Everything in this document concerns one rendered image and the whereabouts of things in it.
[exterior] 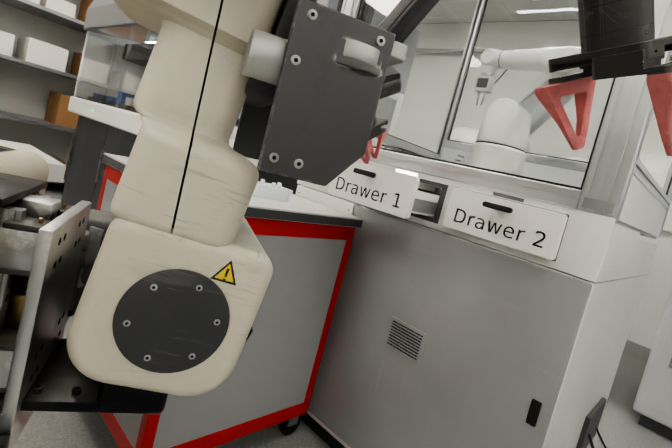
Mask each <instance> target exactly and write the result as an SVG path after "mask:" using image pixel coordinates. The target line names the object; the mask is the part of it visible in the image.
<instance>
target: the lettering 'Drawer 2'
mask: <svg viewBox="0 0 672 448"><path fill-rule="evenodd" d="M458 210H460V211H462V212H463V213H464V218H463V220H462V221H457V220H456V217H457V213H458ZM465 218H466V212H465V211H464V210H462V209H459V208H457V210H456V214H455V217H454V221H455V222H458V223H462V222H464V220H465ZM478 219H480V220H482V221H483V223H481V222H476V223H475V228H477V229H481V230H483V227H484V223H485V221H484V219H482V218H477V220H478ZM477 224H482V226H481V227H480V228H478V227H477ZM496 224H497V223H495V222H494V224H493V226H492V227H491V229H490V221H488V232H491V230H492V229H493V227H494V225H495V234H497V233H498V232H499V230H500V228H501V227H502V224H501V225H500V226H499V228H498V230H497V231H496ZM507 228H511V229H512V232H510V231H506V229H507ZM505 232H508V233H511V234H514V229H513V228H512V227H509V226H508V227H506V228H505V229H504V231H503V235H504V236H505V237H506V238H510V239H511V238H512V237H508V236H506V235H505ZM536 233H541V234H543V238H542V239H540V240H539V241H537V242H535V243H533V244H532V245H533V246H536V247H539V248H542V246H539V245H536V244H537V243H539V242H541V241H543V240H544V239H545V237H546V235H545V233H544V232H541V231H536Z"/></svg>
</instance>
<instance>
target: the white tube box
mask: <svg viewBox="0 0 672 448"><path fill-rule="evenodd" d="M290 191H291V190H289V189H286V188H284V187H282V186H281V188H278V187H277V185H276V187H272V184H270V183H264V184H263V183H260V181H258V182H257V185H256V187H255V190H254V192H253V195H252V196H254V197H260V198H266V199H271V200H277V201H283V202H288V199H289V195H290Z"/></svg>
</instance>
